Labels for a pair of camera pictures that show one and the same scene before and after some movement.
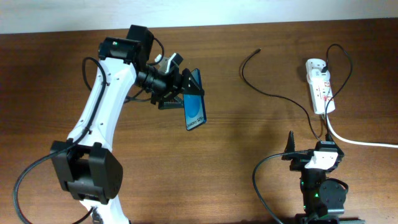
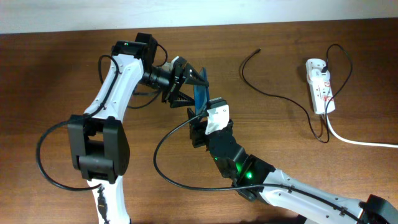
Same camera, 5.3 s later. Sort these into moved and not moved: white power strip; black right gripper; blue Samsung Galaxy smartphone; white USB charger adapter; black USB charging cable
Moved: black right gripper; blue Samsung Galaxy smartphone
Not moved: black USB charging cable; white USB charger adapter; white power strip
